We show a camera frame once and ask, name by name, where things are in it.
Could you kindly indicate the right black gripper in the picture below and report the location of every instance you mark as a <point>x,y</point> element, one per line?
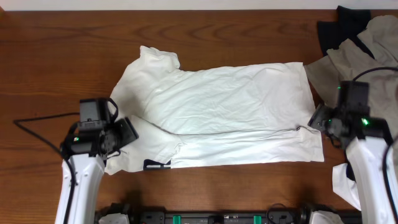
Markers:
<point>319,117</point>

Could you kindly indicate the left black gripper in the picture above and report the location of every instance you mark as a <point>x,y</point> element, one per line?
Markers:
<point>125,133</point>

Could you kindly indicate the white t-shirt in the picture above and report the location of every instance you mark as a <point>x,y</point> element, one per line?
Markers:
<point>222,116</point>

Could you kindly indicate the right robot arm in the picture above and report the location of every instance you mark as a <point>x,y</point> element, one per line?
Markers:
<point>366,142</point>

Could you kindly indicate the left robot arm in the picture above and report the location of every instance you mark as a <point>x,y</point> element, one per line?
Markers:
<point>85,154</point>

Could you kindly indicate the white garment at right edge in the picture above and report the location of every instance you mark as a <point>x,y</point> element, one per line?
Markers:
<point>345,187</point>

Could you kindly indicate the grey-beige garment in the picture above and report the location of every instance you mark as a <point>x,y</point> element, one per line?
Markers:
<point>348,61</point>

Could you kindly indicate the black garment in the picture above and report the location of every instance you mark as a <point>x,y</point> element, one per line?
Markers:
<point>350,23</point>

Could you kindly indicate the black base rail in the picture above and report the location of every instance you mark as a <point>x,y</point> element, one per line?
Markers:
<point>278,213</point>

